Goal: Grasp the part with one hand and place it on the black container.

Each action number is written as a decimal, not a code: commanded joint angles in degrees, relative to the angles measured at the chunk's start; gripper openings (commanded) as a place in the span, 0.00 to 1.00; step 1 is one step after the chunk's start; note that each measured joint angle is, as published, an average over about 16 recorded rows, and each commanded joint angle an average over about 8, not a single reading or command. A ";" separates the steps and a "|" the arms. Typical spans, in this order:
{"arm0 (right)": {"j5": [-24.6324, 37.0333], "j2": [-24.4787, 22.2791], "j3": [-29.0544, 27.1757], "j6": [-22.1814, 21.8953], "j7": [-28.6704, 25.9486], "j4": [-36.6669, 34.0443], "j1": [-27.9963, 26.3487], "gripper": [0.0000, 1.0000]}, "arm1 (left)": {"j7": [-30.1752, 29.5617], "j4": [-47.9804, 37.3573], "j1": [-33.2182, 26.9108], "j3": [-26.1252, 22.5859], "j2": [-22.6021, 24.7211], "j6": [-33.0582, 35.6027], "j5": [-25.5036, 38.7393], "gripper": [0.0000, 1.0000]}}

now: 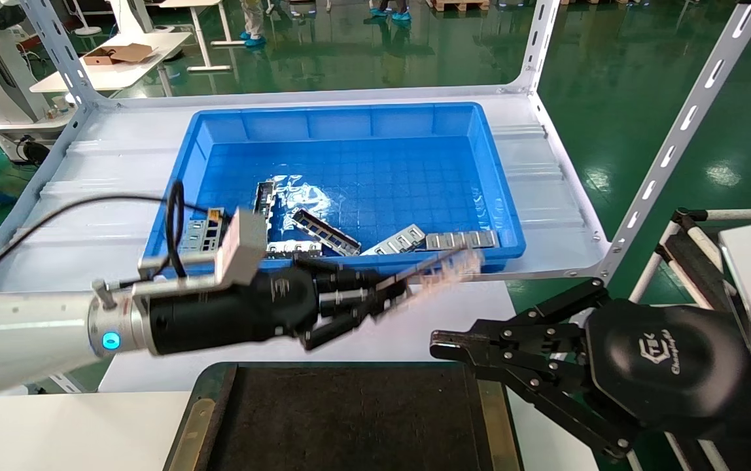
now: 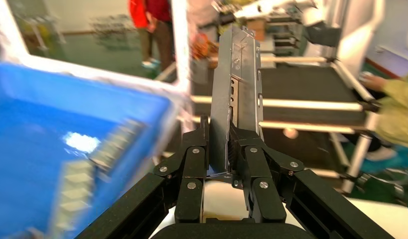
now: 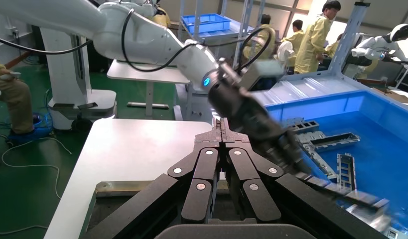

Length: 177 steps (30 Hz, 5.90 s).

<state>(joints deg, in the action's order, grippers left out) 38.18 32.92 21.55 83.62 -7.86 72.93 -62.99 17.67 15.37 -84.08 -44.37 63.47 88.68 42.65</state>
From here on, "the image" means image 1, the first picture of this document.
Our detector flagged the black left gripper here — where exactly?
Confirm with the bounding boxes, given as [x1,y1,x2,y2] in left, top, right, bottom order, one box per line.
[145,265,410,357]

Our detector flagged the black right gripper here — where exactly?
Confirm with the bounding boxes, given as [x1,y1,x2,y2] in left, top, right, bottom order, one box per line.
[429,278,751,460]

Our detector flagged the long grey metal port bracket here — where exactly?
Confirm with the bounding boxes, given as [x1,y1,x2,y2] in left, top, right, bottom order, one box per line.
[375,249,485,308]

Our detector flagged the black tray with brass rim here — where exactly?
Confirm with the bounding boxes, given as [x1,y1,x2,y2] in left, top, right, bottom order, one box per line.
[163,361,523,471]

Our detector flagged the clear plastic film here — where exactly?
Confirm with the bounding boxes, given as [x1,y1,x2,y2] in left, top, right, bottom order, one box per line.
[271,173,334,220]

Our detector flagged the blue plastic bin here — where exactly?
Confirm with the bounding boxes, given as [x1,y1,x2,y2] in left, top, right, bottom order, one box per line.
[142,101,527,277]

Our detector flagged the white pipe cart black shelves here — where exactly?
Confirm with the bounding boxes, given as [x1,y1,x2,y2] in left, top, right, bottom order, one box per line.
[631,208,751,471]

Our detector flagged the white metal shelf rack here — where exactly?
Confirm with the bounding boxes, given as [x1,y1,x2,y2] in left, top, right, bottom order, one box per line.
[0,0,751,393]

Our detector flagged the person in dark trousers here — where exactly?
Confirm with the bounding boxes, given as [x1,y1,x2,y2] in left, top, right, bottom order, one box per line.
[369,0,412,22]

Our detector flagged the person in white trousers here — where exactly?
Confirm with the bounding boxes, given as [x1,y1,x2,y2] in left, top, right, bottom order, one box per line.
[239,0,273,48]

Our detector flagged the wooden pallet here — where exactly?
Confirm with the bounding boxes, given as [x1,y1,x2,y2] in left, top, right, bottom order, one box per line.
[428,0,491,12]

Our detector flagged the white table with rounded top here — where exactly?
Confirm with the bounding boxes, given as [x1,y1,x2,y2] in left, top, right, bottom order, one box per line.
[30,31,193,96]

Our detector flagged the open flat cardboard box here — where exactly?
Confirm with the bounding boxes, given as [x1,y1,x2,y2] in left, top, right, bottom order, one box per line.
[83,43,157,66]

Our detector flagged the black caster base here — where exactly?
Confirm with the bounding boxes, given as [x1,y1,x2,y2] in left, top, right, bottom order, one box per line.
[17,134,52,164]

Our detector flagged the white machine base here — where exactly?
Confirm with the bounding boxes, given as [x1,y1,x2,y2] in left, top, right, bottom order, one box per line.
[0,13,79,141]

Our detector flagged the dark long metal bracket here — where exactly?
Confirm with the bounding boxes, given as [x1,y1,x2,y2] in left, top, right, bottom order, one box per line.
[253,181,278,226]
[292,208,363,257]

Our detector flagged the silver slotted metal bracket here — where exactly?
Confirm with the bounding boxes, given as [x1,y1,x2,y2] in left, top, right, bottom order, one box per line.
[361,224,427,257]

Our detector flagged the flat silver tabbed bracket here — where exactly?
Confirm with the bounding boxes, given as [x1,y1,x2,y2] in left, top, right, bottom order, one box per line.
[425,230,500,251]

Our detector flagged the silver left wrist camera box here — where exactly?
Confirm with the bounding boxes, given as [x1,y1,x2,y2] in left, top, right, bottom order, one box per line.
[139,208,269,288]

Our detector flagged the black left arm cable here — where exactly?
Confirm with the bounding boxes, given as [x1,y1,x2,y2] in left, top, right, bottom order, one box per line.
[0,180,232,471]

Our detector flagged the white table with leg frame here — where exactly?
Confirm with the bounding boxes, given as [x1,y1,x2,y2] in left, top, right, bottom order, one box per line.
[153,0,252,73]

